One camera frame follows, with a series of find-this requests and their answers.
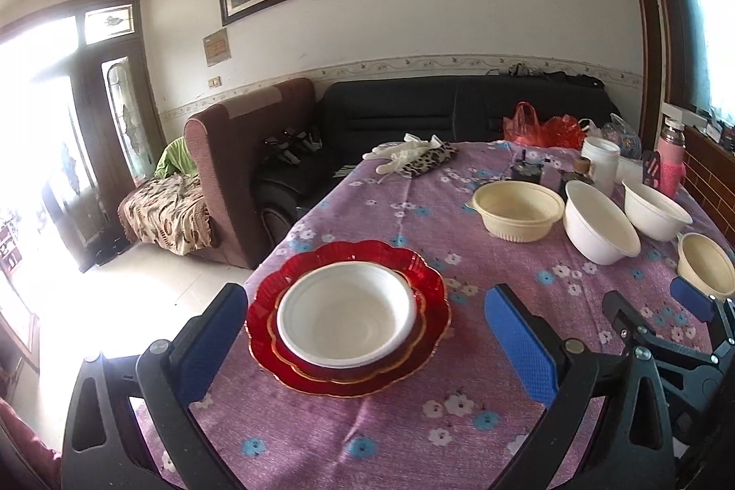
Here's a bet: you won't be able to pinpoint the black shoes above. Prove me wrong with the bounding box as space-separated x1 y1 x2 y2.
95 236 130 267

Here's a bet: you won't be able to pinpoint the large red scalloped plate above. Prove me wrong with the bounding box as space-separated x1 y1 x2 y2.
246 240 452 399

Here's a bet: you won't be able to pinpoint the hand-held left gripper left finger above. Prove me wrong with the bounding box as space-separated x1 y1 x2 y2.
60 283 250 490

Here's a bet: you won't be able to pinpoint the pink thermos bottle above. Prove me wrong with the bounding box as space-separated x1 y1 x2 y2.
657 117 687 198

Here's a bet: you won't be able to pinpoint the cream ribbed bowl with handles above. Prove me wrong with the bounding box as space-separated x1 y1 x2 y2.
465 181 566 243

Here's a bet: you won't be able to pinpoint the green cloth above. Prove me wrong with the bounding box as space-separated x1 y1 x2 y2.
154 137 199 179

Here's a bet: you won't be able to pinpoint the white box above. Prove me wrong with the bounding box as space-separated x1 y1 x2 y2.
660 102 698 124

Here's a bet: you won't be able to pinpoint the wooden framed window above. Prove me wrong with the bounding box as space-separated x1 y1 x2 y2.
609 0 735 135

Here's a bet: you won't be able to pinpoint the black phone stand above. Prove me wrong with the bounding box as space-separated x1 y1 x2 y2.
640 150 662 189

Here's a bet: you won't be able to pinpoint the white bowl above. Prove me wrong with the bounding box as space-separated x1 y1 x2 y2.
277 262 418 369
563 180 642 267
622 179 694 242

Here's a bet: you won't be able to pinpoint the black leather sofa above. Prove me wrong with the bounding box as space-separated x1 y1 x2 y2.
253 75 621 244

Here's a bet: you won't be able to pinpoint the white glove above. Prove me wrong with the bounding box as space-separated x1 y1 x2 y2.
363 134 443 161
376 154 414 175

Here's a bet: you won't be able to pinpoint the brown door with glass panel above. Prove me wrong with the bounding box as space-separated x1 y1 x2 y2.
74 39 167 273

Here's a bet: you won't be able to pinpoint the red plastic bag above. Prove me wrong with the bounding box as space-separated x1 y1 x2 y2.
503 101 588 150

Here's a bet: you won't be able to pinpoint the leopard print pouch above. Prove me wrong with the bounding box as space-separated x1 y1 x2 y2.
400 146 459 179

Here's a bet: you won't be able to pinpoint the brown fabric armchair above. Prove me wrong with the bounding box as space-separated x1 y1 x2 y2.
184 78 317 270

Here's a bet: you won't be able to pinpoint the white plastic jar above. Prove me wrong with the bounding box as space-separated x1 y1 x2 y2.
581 137 621 195

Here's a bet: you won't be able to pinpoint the small red gold-rimmed plate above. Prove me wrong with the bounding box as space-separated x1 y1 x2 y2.
272 269 429 384

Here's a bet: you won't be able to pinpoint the black and white cloth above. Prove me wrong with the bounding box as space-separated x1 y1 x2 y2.
264 125 325 163

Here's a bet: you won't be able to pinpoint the clear plastic bag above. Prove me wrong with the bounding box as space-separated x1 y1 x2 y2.
580 114 643 161

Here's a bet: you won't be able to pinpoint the small black device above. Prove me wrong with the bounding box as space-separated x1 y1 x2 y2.
511 151 546 184

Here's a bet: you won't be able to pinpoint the brown wall plaque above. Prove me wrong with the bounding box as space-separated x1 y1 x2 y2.
203 29 231 68

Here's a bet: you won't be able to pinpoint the purple floral tablecloth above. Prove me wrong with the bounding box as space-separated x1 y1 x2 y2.
129 140 735 490

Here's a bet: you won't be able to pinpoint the transom window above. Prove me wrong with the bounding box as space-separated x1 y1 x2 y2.
85 5 136 44

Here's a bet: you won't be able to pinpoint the person's dark clothed leg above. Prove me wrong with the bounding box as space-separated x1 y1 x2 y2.
0 398 61 490

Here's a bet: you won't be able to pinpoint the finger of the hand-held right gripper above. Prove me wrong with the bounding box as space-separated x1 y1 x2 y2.
602 290 661 353
670 276 735 347

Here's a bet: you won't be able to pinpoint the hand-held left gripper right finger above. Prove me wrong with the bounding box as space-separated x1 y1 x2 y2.
484 283 682 490

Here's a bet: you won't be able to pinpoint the patterned beige blanket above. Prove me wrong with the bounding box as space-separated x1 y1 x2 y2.
119 174 222 257

